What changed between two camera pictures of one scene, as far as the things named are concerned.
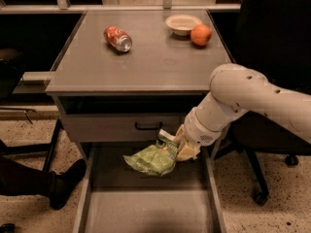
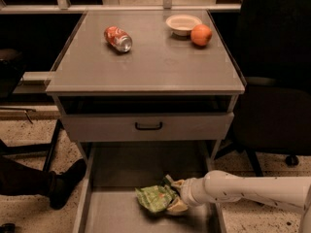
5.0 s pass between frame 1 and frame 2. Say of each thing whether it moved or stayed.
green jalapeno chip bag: moved
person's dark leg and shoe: stayed
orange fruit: stayed
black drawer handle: stayed
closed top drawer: stayed
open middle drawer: stayed
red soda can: stayed
